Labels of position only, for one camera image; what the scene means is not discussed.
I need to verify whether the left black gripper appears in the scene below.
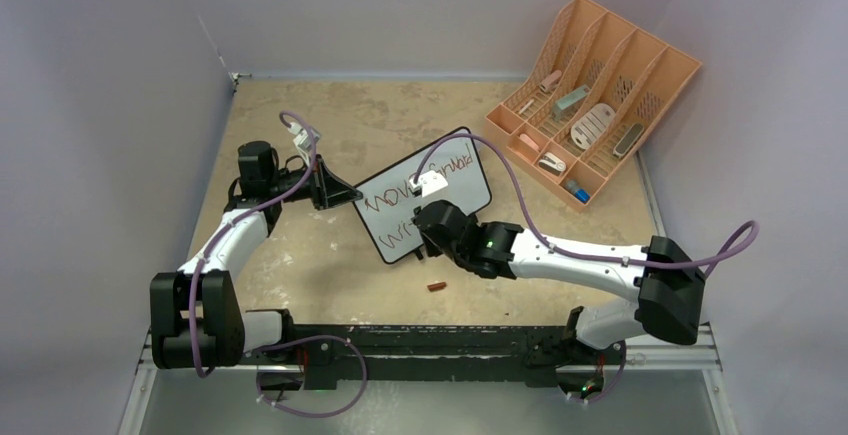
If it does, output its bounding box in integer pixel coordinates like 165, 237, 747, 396
268, 155, 361, 211

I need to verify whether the brown marker cap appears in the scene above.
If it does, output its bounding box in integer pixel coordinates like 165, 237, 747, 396
427, 282, 447, 292

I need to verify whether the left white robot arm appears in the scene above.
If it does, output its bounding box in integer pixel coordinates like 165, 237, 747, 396
150, 141, 363, 376

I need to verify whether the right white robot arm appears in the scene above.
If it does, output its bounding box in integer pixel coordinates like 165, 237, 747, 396
412, 200, 706, 362

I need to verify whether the grey whiteboard eraser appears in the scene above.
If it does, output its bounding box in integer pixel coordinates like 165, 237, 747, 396
612, 123, 645, 159

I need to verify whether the pink eraser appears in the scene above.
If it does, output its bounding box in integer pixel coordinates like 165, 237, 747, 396
518, 133, 540, 158

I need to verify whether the small white pin item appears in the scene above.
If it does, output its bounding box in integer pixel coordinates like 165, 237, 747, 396
517, 99, 535, 116

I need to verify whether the pink stapler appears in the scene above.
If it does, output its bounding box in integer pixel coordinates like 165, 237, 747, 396
539, 70, 562, 93

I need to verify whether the blue small item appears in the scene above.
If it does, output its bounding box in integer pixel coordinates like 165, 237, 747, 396
563, 179, 590, 204

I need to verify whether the teal staple box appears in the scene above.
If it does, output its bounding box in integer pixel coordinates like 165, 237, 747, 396
551, 85, 590, 121

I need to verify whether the peach plastic desk organizer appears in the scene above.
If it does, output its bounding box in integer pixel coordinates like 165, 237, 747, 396
484, 0, 702, 212

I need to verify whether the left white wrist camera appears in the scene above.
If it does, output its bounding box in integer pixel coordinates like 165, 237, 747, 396
288, 123, 322, 162

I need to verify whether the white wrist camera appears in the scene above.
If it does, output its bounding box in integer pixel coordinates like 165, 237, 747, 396
407, 170, 449, 199
288, 123, 322, 162

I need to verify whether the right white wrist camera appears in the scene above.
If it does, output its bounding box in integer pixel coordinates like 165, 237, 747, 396
407, 170, 449, 199

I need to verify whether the black aluminium base frame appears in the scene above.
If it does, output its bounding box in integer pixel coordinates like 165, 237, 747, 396
135, 322, 723, 394

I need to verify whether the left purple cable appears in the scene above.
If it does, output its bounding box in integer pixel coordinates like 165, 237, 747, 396
188, 111, 369, 420

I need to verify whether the purple cable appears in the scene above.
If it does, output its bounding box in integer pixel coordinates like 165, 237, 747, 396
188, 111, 369, 420
410, 132, 761, 407

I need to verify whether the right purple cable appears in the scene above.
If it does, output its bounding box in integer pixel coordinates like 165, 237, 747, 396
410, 132, 761, 407

